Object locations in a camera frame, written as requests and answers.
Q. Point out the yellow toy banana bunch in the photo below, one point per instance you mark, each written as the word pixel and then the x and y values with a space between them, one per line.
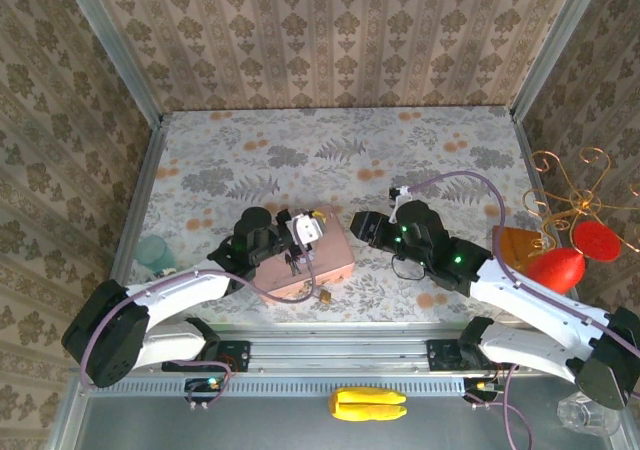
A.
pixel 367 405

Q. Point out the aluminium frame post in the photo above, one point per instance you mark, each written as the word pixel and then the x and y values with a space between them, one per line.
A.
pixel 560 40
pixel 110 45

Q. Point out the red egg-shaped ornament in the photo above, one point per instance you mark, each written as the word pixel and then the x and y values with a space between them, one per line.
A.
pixel 557 270

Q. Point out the orange wooden board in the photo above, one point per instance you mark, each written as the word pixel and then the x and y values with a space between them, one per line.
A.
pixel 515 247

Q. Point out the clear glass cup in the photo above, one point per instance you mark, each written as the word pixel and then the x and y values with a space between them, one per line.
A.
pixel 580 417

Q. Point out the small brass padlock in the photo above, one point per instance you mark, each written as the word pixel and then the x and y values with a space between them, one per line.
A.
pixel 325 296

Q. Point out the aluminium side rail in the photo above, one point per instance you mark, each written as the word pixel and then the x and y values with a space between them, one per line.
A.
pixel 145 180
pixel 527 160

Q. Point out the red round disc ornament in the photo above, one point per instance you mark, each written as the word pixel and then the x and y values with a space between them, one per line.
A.
pixel 597 240

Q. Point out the floral table cover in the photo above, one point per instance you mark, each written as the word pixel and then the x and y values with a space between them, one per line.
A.
pixel 350 135

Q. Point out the aluminium mounting rail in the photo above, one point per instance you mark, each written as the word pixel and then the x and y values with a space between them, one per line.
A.
pixel 335 347

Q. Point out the pink tin box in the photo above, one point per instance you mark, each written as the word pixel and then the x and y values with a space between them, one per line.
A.
pixel 335 255

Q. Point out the grey metal shelf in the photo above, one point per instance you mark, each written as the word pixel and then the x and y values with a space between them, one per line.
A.
pixel 250 425

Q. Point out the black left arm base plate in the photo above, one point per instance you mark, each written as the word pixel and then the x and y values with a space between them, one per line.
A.
pixel 237 355

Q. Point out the teal plastic cup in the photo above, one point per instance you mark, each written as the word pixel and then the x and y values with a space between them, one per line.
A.
pixel 155 252

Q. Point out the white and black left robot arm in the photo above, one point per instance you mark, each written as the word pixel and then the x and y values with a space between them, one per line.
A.
pixel 175 285

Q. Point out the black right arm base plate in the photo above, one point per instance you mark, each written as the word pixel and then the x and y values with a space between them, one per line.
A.
pixel 442 355

